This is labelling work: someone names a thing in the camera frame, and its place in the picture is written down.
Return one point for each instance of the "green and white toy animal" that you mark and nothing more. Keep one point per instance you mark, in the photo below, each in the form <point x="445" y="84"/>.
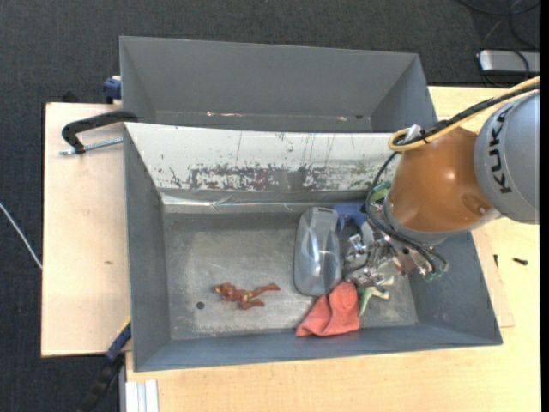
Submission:
<point x="366" y="297"/>

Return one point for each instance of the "orange-red cloth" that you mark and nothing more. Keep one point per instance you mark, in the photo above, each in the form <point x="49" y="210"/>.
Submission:
<point x="334" y="316"/>

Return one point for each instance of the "pale wood board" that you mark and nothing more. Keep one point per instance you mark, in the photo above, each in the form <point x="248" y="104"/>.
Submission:
<point x="86" y="230"/>

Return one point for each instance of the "small black screw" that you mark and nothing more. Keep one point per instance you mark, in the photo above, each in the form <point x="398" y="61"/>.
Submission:
<point x="521" y="261"/>

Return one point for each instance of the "grey metal bin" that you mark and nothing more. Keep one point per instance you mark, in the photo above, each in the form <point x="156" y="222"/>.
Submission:
<point x="240" y="251"/>

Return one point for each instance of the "red-brown toy figure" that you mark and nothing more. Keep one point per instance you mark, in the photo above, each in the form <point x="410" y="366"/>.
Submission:
<point x="240" y="294"/>

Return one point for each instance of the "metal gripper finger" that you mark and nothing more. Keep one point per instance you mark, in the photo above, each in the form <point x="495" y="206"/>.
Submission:
<point x="355" y="244"/>
<point x="369" y="276"/>

